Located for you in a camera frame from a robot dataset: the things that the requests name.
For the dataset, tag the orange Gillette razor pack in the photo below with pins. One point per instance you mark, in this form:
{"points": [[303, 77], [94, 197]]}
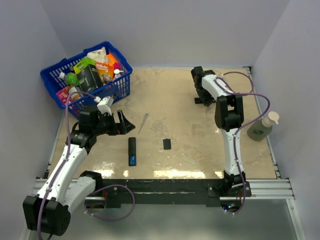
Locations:
{"points": [[105, 72]]}

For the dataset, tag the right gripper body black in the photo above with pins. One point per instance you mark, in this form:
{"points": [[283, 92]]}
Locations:
{"points": [[205, 96]]}

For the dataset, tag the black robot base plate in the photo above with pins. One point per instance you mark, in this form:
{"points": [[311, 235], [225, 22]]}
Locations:
{"points": [[208, 192]]}

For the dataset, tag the orange pill bottle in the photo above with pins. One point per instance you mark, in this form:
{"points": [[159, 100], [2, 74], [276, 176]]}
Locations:
{"points": [[74, 94]]}

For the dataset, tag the green bottle white cap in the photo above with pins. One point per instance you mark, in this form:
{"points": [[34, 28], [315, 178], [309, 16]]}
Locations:
{"points": [[69, 78]]}

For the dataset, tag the green black razor box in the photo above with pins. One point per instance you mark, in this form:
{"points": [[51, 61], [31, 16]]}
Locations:
{"points": [[87, 75]]}

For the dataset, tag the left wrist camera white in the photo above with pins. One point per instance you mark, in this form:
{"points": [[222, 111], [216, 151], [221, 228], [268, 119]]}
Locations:
{"points": [[104, 104]]}

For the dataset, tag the white pump bottle in basket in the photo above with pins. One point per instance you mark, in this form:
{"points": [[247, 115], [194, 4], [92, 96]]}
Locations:
{"points": [[117, 73]]}

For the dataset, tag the black battery cover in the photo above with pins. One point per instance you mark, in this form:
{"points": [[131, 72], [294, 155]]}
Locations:
{"points": [[167, 144]]}

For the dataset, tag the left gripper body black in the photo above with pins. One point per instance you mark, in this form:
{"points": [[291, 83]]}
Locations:
{"points": [[106, 124]]}

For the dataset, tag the crumpled beige paper bag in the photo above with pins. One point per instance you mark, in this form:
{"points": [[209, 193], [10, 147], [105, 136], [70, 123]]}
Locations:
{"points": [[99, 55]]}

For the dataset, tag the black remote control on table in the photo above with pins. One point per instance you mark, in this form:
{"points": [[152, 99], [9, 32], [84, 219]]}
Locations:
{"points": [[197, 100]]}

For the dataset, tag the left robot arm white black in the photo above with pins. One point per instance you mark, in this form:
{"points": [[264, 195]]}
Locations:
{"points": [[50, 209]]}

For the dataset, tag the green liquid soap pump bottle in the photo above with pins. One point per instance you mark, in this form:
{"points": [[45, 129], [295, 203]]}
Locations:
{"points": [[261, 128]]}

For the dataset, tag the pink box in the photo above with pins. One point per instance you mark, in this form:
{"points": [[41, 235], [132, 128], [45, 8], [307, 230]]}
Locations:
{"points": [[63, 95]]}

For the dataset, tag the black remote control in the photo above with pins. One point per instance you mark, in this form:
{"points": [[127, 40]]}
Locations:
{"points": [[197, 100], [132, 148]]}

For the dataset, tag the blue plastic shopping basket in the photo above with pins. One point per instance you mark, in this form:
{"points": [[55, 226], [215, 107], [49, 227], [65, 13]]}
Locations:
{"points": [[118, 89]]}

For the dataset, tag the aluminium frame rail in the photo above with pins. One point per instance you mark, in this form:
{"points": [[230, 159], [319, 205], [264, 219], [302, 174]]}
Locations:
{"points": [[261, 189]]}

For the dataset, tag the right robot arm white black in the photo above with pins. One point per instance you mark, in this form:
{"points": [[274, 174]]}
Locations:
{"points": [[228, 117]]}

